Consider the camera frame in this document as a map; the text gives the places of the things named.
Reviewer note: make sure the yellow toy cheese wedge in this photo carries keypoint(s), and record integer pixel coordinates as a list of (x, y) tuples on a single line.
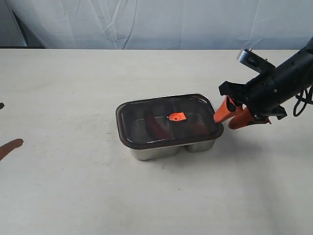
[(199, 129)]

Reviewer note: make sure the red toy sausage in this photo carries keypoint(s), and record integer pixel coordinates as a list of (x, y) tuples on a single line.
[(155, 129)]

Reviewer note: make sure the white backdrop cloth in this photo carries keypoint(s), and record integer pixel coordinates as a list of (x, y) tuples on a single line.
[(167, 24)]

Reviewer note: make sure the dark transparent box lid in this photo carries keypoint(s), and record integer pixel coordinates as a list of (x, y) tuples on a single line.
[(168, 120)]

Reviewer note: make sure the stainless steel lunch box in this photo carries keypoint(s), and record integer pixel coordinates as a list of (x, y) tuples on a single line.
[(171, 149)]

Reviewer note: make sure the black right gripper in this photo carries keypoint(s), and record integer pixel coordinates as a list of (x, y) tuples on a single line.
[(261, 97)]

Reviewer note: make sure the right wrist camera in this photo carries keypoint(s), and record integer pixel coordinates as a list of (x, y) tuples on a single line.
[(253, 61)]

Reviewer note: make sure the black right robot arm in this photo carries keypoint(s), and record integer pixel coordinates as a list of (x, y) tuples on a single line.
[(294, 78)]

